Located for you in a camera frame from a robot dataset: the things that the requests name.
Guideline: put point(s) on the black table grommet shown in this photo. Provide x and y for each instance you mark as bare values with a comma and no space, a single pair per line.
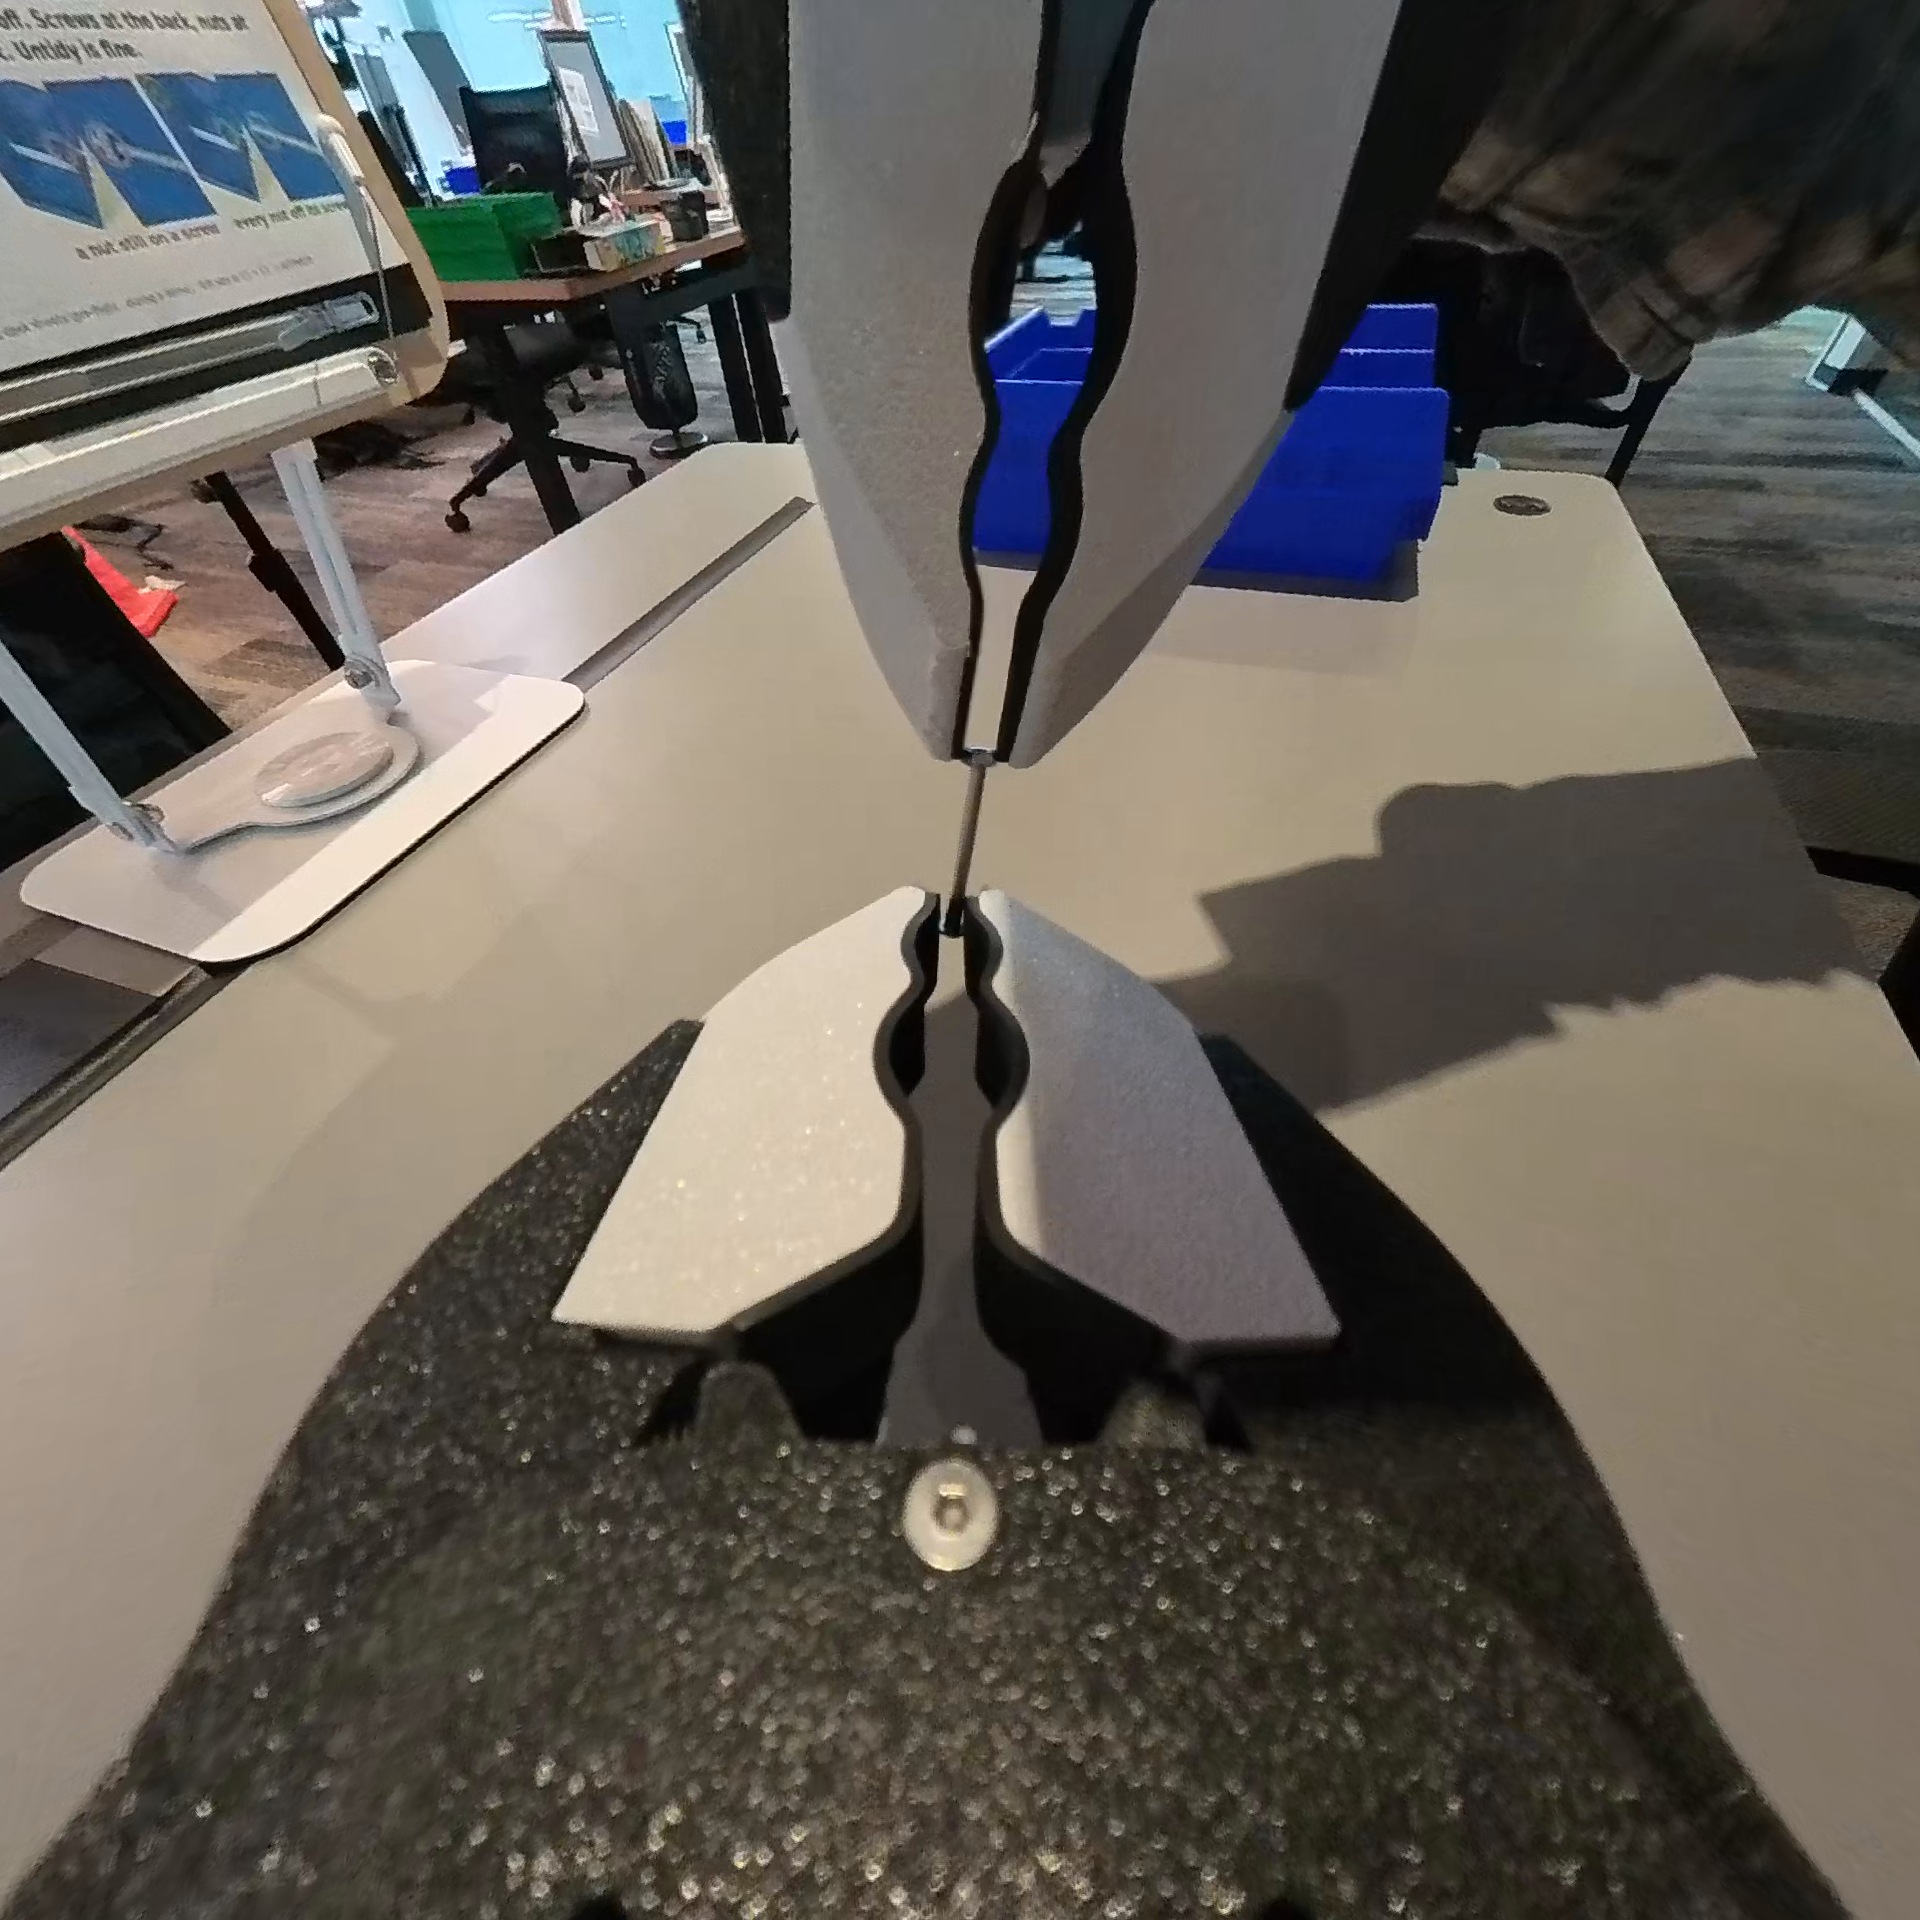
1523,502

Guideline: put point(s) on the orange traffic cone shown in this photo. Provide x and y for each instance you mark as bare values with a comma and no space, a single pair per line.
135,598

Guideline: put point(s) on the green plastic crate stack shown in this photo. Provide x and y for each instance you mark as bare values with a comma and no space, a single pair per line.
480,240

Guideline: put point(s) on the black computer monitor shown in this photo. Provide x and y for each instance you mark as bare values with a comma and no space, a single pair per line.
585,90

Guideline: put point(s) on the black tripod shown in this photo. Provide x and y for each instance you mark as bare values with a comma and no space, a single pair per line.
269,569

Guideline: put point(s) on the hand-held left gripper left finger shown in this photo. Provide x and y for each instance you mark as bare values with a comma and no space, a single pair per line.
751,1171

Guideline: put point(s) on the black office chair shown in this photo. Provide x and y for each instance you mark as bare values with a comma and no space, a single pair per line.
540,358
1529,345

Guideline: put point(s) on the tissue box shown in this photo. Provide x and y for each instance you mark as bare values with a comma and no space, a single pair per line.
623,244

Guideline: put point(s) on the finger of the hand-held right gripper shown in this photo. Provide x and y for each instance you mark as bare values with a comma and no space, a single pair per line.
1213,300
884,376

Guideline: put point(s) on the silver steel bolt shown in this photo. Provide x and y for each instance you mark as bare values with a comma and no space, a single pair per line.
965,832

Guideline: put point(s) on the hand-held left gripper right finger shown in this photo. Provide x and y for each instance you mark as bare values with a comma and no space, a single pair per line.
1155,1184

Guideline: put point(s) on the wooden desk black legs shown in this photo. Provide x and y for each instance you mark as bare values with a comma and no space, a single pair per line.
628,267

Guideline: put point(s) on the person's right forearm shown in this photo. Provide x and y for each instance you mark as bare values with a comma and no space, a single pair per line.
1693,149

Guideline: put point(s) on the blue plastic bin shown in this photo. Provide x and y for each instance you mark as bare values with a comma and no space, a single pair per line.
1289,481

